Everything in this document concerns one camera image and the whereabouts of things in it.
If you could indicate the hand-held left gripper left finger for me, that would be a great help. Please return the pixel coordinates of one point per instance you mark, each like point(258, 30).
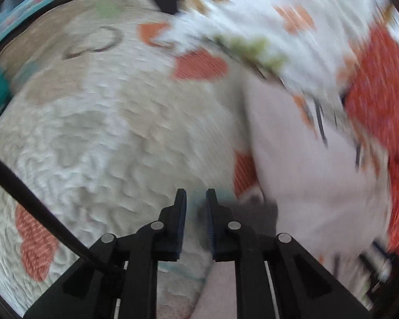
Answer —
point(182, 232)

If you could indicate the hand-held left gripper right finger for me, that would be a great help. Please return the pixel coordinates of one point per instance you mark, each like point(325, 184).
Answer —
point(211, 236)

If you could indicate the pale pink small cloth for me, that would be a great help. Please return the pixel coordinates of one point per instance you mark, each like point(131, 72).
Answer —
point(302, 172)

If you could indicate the heart-print quilted blanket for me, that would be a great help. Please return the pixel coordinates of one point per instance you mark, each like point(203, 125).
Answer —
point(113, 133)

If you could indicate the red floral cloth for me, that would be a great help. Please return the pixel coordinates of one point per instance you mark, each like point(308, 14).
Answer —
point(382, 99)

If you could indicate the white leaf-patterned pillow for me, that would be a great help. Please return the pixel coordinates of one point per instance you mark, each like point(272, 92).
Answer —
point(252, 6)

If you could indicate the teal box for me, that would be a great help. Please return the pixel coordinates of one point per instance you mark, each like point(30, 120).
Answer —
point(20, 10)

